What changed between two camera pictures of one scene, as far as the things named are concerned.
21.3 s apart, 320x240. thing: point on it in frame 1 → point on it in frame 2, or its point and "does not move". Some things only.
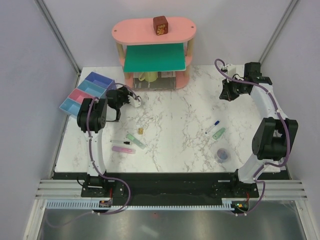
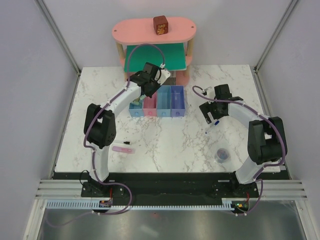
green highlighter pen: [135, 141] → [137, 100]
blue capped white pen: [216, 123] does not move
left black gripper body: [123, 96] → [154, 88]
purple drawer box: [102, 81] → [177, 101]
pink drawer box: [78, 95] → [150, 105]
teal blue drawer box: [92, 89] → [163, 101]
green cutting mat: [154, 58] does not move
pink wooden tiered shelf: [141, 32] does not move
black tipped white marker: [126, 142] does not move
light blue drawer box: [71, 106] → [136, 110]
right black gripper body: [235, 87] → [213, 106]
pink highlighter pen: [123, 150] does not move
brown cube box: [160, 25] does not move
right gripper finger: [227, 95] → [206, 112]
